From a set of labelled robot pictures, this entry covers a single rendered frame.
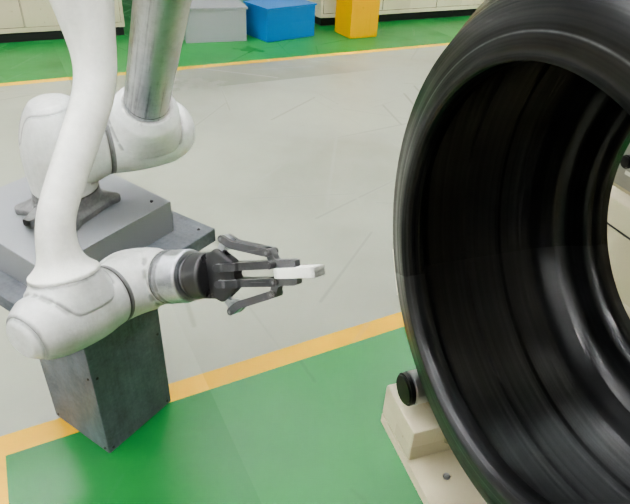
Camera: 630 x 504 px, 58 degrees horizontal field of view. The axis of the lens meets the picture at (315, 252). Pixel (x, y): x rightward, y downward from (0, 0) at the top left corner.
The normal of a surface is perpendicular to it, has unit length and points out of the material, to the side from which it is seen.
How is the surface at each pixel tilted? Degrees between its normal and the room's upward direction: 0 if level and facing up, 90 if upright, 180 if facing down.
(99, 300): 68
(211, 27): 90
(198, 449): 0
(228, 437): 0
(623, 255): 90
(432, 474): 0
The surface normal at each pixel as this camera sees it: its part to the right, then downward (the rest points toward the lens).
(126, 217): 0.08, -0.80
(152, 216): 0.83, 0.34
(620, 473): -0.01, -0.92
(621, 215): -0.95, 0.14
